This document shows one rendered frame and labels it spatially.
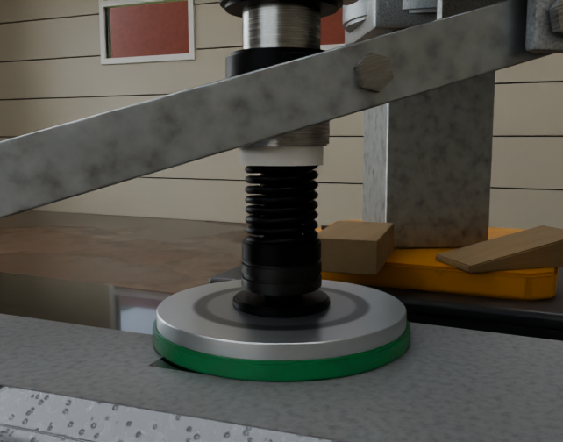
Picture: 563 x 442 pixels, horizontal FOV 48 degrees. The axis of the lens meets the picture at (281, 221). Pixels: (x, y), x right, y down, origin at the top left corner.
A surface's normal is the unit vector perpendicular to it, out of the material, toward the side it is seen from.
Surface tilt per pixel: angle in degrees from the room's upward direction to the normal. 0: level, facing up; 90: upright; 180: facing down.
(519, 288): 90
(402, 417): 0
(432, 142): 90
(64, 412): 45
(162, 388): 0
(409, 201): 90
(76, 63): 90
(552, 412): 0
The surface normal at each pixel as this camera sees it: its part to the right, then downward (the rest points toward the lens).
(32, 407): -0.24, -0.62
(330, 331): 0.00, -0.99
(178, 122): 0.21, 0.13
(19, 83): -0.40, 0.12
